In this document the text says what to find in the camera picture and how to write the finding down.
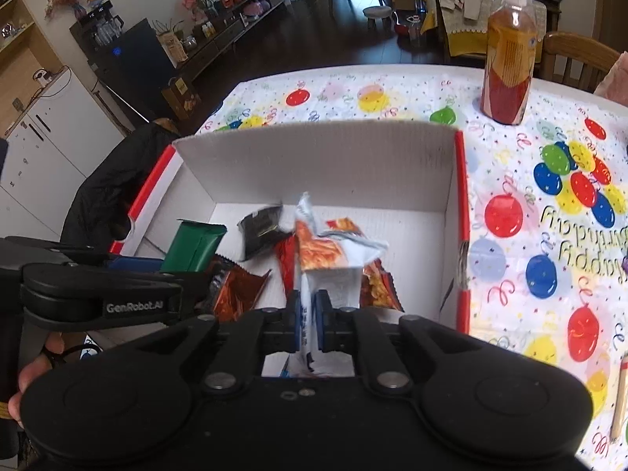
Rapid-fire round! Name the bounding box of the white noodle snack packet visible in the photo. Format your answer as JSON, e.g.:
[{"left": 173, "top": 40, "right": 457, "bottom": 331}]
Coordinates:
[{"left": 285, "top": 192, "right": 389, "bottom": 378}]

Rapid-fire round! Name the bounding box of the balloon birthday tablecloth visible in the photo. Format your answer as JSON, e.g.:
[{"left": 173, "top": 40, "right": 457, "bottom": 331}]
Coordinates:
[{"left": 203, "top": 65, "right": 627, "bottom": 470}]

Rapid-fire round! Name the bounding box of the tv cabinet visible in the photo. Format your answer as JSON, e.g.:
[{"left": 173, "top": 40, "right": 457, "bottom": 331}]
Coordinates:
[{"left": 175, "top": 0, "right": 287, "bottom": 80}]

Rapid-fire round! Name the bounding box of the wooden chair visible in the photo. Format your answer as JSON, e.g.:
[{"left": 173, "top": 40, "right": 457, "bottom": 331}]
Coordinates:
[{"left": 540, "top": 31, "right": 621, "bottom": 94}]

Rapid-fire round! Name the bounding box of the orange juice bottle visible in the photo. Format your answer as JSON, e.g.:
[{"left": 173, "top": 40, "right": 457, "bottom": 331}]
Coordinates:
[{"left": 480, "top": 0, "right": 538, "bottom": 126}]

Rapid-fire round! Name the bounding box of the red fried snack bag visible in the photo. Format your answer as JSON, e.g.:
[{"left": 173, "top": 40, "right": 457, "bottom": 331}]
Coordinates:
[{"left": 274, "top": 218, "right": 403, "bottom": 312}]

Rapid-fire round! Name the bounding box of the green snack packet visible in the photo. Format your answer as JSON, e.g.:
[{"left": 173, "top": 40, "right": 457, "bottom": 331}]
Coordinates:
[{"left": 160, "top": 220, "right": 228, "bottom": 273}]

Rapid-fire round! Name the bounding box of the brown foil snack packet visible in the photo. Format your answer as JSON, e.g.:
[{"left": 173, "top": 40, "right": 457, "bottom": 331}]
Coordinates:
[{"left": 204, "top": 255, "right": 270, "bottom": 323}]

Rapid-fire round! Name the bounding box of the white cabinet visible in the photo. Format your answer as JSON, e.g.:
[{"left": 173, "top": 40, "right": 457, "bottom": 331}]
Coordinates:
[{"left": 1, "top": 68, "right": 124, "bottom": 240}]

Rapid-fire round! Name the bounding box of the black snack packet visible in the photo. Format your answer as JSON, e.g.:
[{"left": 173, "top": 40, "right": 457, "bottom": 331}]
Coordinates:
[{"left": 237, "top": 204, "right": 290, "bottom": 261}]

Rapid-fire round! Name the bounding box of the cream stick snack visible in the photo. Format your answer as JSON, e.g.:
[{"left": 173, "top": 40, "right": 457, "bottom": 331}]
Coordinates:
[{"left": 610, "top": 355, "right": 628, "bottom": 442}]

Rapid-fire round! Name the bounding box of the red white cardboard box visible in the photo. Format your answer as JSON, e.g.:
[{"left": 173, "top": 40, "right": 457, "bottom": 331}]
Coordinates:
[{"left": 114, "top": 120, "right": 471, "bottom": 333}]

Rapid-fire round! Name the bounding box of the person's left hand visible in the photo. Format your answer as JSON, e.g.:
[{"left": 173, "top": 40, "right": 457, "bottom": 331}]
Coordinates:
[{"left": 7, "top": 332, "right": 65, "bottom": 427}]

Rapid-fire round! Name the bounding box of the black jacket on chair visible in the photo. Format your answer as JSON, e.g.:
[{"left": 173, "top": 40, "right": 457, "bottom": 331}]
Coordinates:
[{"left": 61, "top": 118, "right": 180, "bottom": 252}]

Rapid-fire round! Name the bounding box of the small round stool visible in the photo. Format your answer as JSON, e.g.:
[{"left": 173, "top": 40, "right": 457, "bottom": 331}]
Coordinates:
[{"left": 363, "top": 5, "right": 393, "bottom": 29}]

